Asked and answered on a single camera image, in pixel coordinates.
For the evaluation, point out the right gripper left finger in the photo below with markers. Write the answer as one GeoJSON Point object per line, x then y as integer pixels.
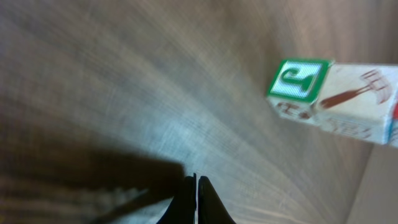
{"type": "Point", "coordinates": [183, 205]}

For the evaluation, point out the green-sided block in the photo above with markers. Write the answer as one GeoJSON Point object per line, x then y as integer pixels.
{"type": "Point", "coordinates": [354, 100]}

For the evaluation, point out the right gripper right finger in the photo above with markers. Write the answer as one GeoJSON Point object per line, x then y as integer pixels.
{"type": "Point", "coordinates": [210, 207]}

